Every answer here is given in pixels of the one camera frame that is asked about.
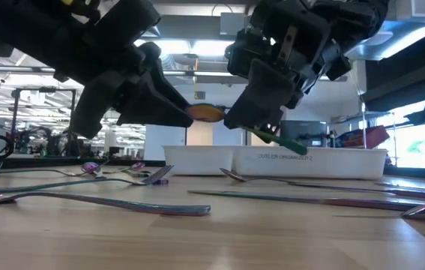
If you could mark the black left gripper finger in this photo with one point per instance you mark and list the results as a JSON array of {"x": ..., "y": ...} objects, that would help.
[
  {"x": 137, "y": 108},
  {"x": 167, "y": 82}
]

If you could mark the black background robot arms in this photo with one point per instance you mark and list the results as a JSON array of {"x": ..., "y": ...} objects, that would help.
[{"x": 36, "y": 144}]

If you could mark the linear ceiling light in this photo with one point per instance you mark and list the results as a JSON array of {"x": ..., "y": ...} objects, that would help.
[{"x": 9, "y": 69}]

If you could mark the white cutlery organizer tray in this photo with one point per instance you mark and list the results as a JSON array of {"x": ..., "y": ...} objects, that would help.
[{"x": 309, "y": 165}]

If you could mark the grey wall vent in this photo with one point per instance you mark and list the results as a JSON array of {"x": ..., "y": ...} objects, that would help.
[{"x": 199, "y": 95}]

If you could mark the wheeled metal rack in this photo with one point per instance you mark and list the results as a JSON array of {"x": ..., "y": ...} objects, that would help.
[{"x": 369, "y": 114}]

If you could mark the black computer monitor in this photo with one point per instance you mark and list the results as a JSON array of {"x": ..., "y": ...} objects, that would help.
[{"x": 309, "y": 131}]

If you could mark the iridescent rainbow teaspoon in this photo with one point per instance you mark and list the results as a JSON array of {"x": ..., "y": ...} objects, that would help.
[
  {"x": 90, "y": 167},
  {"x": 137, "y": 166}
]

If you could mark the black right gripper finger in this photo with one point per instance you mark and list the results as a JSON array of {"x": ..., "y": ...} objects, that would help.
[
  {"x": 295, "y": 100},
  {"x": 261, "y": 97}
]

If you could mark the red storage bin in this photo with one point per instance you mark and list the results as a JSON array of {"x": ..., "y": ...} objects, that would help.
[{"x": 362, "y": 137}]

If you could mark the black neighbouring rig frame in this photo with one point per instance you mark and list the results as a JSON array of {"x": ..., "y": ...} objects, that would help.
[{"x": 43, "y": 90}]

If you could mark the white ceiling access point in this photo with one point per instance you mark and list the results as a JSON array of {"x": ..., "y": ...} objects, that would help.
[{"x": 382, "y": 38}]

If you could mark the grey ceiling box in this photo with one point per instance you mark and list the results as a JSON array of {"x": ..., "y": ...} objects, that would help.
[{"x": 234, "y": 24}]

